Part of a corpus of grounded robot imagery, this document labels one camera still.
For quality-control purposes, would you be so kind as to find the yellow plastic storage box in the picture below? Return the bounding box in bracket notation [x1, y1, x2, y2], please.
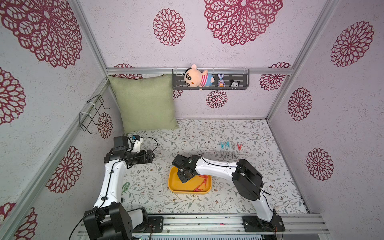
[168, 167, 212, 195]

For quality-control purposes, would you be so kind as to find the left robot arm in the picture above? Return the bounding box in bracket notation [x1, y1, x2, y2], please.
[79, 135, 155, 240]

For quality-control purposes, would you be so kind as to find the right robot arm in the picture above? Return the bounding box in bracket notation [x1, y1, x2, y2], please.
[172, 155, 286, 234]

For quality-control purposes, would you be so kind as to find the pile of coloured clothespins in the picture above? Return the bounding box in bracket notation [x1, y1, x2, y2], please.
[194, 175, 209, 192]

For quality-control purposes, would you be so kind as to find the green cushion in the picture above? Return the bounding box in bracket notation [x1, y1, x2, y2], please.
[109, 75, 178, 134]

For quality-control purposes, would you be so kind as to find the cartoon boy plush doll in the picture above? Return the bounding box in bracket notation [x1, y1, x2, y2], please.
[184, 64, 215, 90]

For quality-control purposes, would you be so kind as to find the small blue rabbit figure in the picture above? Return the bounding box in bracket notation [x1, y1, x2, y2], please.
[218, 74, 226, 88]

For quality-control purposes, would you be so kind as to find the black white mouse figure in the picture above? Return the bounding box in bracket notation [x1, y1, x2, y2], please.
[230, 80, 241, 88]

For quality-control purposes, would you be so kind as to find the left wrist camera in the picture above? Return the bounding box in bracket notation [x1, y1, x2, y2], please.
[131, 135, 143, 153]

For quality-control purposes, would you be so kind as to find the black wire wall rack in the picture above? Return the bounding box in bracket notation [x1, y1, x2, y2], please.
[79, 94, 110, 135]

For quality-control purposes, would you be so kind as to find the dark grey wall shelf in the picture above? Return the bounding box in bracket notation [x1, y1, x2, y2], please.
[172, 69, 250, 90]

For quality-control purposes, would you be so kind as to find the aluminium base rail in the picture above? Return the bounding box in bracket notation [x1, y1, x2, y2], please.
[136, 214, 330, 237]

